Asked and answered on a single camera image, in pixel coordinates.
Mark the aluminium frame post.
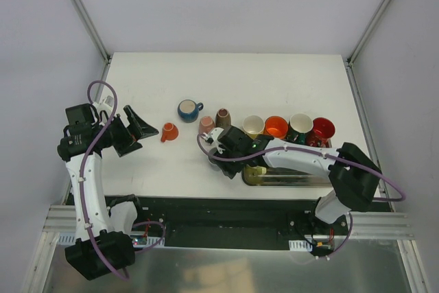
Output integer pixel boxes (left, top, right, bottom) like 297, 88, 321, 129
345, 0, 416, 66
51, 0, 111, 64

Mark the right aluminium frame post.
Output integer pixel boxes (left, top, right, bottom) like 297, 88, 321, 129
345, 0, 416, 66

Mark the left white cable duct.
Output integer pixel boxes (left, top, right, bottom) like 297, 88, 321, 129
57, 233, 165, 248

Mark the pink mug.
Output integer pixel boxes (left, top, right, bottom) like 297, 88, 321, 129
198, 116, 215, 134

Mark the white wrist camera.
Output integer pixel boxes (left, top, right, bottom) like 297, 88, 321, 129
96, 95, 115, 121
202, 128, 225, 154

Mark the purple cable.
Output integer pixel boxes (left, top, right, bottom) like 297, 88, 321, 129
196, 133, 407, 262
78, 80, 166, 281

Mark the bright orange mug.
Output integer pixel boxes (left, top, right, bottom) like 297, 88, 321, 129
263, 116, 289, 139

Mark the white cable duct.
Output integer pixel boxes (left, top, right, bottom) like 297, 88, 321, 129
289, 240, 335, 253
57, 233, 165, 248

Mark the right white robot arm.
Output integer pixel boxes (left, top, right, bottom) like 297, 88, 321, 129
198, 126, 381, 235

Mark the right white cable duct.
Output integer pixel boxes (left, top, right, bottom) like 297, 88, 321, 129
289, 240, 335, 253

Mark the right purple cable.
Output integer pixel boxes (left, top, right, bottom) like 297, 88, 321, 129
196, 133, 407, 262

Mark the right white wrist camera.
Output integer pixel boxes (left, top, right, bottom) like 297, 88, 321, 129
202, 128, 225, 154

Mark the dark green mug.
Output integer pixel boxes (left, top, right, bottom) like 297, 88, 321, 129
287, 113, 313, 145

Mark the pale yellow-green mug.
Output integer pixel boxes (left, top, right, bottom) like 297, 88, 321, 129
245, 166, 267, 177

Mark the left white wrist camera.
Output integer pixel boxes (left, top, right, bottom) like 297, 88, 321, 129
96, 95, 115, 121

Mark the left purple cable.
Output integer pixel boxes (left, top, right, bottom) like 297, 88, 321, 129
78, 80, 166, 281

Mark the left aluminium frame post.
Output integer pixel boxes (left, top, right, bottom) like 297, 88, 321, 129
51, 0, 111, 64

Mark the small orange cup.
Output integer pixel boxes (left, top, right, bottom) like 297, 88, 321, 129
161, 122, 179, 143

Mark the brown striped mug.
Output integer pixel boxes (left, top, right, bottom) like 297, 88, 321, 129
215, 108, 231, 128

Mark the steel baking tray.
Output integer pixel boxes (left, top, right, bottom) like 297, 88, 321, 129
241, 167, 331, 188

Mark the red mug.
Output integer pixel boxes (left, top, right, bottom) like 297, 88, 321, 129
306, 117, 335, 148

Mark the blue ribbed mug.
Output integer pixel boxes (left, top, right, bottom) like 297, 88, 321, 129
177, 99, 204, 123

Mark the yellow mug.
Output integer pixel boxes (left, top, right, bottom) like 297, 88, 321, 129
242, 115, 265, 139

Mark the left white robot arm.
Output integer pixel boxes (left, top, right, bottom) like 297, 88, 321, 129
57, 104, 158, 281

